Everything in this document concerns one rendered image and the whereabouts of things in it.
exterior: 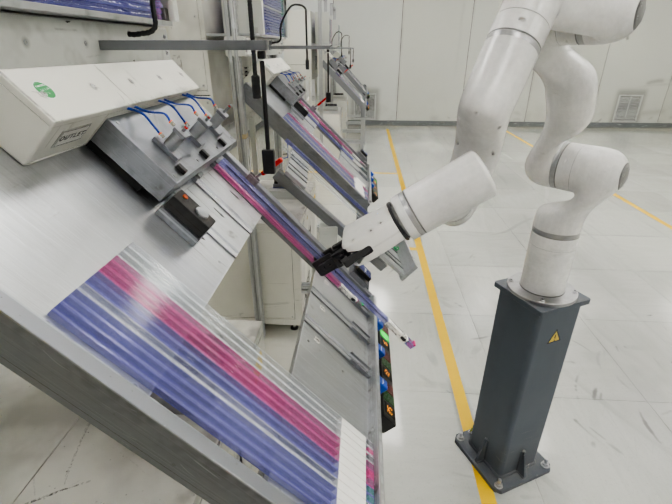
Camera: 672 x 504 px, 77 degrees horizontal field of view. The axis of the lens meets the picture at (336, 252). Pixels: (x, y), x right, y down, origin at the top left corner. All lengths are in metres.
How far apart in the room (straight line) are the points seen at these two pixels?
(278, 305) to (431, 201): 1.54
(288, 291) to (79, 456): 1.29
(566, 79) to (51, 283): 0.97
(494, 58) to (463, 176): 0.19
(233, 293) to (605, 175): 1.64
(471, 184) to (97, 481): 0.85
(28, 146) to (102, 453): 0.62
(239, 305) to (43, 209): 1.65
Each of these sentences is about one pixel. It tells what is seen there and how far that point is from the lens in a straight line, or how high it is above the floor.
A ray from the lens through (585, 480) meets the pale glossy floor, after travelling 1.86.
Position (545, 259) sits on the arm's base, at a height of 0.82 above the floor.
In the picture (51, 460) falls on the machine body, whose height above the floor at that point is 0.62.
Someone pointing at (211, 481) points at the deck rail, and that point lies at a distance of 0.56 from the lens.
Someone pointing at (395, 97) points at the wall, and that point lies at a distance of 8.46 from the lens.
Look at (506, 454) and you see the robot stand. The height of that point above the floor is 0.13.
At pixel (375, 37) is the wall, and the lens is 8.40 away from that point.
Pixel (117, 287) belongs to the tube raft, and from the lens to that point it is 0.58.
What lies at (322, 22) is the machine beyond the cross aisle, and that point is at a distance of 5.44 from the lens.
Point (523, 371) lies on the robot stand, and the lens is 1.41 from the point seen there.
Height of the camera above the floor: 1.34
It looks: 26 degrees down
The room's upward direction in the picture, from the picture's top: straight up
